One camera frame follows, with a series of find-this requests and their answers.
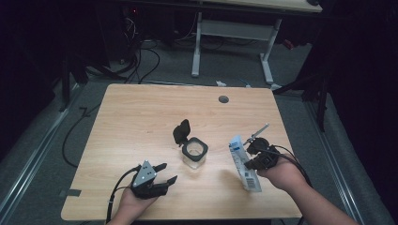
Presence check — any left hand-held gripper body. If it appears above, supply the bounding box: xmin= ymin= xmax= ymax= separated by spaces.
xmin=130 ymin=159 xmax=170 ymax=200

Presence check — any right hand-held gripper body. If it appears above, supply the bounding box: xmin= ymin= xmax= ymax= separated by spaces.
xmin=242 ymin=123 xmax=282 ymax=172

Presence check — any white packet with blue print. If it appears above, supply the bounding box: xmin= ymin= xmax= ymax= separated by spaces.
xmin=228 ymin=134 xmax=263 ymax=193

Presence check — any clear jar with black lid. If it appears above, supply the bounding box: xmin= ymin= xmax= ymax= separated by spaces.
xmin=172 ymin=118 xmax=209 ymax=170

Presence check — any person's right hand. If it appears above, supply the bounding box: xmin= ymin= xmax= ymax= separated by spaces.
xmin=256 ymin=156 xmax=310 ymax=192

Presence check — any person's left hand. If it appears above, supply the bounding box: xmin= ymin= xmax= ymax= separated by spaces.
xmin=108 ymin=187 xmax=160 ymax=224

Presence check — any grey tape piece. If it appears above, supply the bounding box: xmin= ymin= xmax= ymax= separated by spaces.
xmin=58 ymin=187 xmax=82 ymax=198

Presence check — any black metal stand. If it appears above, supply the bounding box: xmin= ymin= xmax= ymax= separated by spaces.
xmin=271 ymin=70 xmax=330 ymax=133
xmin=58 ymin=51 xmax=89 ymax=113

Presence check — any red object on floor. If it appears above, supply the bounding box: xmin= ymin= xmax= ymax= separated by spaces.
xmin=282 ymin=38 xmax=296 ymax=51

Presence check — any wooden desk with white legs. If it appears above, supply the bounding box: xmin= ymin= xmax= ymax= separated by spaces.
xmin=191 ymin=0 xmax=324 ymax=86

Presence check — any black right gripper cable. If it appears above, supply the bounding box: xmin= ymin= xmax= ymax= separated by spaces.
xmin=258 ymin=143 xmax=314 ymax=188

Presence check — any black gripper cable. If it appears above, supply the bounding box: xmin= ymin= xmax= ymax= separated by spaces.
xmin=105 ymin=164 xmax=141 ymax=224
xmin=258 ymin=143 xmax=314 ymax=188

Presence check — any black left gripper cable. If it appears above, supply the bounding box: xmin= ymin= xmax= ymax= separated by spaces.
xmin=105 ymin=164 xmax=141 ymax=224

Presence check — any metal floor rail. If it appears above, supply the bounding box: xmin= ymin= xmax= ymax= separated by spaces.
xmin=0 ymin=83 xmax=83 ymax=218
xmin=307 ymin=100 xmax=366 ymax=225

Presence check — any black floor cable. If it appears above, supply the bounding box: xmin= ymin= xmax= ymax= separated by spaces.
xmin=61 ymin=102 xmax=101 ymax=169

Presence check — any bundle of black cables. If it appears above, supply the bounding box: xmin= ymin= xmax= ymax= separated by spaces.
xmin=123 ymin=15 xmax=161 ymax=85

